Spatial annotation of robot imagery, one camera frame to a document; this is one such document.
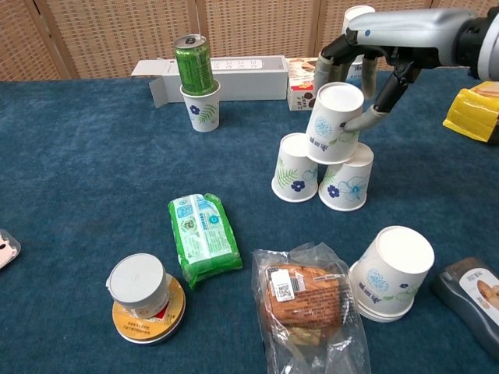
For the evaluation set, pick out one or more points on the clear water bottle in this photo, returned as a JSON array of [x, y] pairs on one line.
[[355, 74]]

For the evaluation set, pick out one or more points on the dark sauce squeeze bottle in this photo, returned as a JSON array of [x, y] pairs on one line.
[[471, 300]]

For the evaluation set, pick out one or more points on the floral white paper cup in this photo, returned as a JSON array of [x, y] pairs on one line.
[[331, 128], [294, 175], [347, 187]]

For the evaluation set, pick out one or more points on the paper cup capping bottle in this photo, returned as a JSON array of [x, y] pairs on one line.
[[354, 13]]

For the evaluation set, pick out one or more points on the blue felt table cover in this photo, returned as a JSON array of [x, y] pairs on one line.
[[97, 163]]

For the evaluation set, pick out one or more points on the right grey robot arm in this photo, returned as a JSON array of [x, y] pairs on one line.
[[487, 43]]

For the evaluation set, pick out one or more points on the stacked white paper cups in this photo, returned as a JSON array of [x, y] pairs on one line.
[[393, 272]]

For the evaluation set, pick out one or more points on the clear white plastic package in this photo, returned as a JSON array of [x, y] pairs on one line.
[[7, 249]]

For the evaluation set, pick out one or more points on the floral paper cup holding can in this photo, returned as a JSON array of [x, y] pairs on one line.
[[202, 111]]

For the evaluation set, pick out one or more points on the green drink can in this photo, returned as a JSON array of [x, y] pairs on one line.
[[193, 64]]

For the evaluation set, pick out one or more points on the green tissue pack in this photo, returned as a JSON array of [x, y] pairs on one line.
[[202, 237]]

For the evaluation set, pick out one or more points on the bread in clear bag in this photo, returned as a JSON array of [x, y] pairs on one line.
[[304, 300]]

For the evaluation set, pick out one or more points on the long grey cardboard box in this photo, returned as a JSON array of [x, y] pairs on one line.
[[249, 82]]

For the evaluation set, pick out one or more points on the gold round tin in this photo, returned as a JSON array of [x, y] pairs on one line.
[[152, 329]]

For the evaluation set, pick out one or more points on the woven bamboo folding screen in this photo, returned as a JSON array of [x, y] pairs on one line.
[[117, 35]]

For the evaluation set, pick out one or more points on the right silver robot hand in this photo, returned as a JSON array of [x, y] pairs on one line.
[[421, 33]]

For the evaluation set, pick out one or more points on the red white cookie box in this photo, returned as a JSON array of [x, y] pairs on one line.
[[302, 89]]

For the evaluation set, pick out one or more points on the yellow snack bag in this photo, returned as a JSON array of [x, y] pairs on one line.
[[471, 113]]

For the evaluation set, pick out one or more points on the grey round jar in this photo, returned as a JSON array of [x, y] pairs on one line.
[[136, 282]]

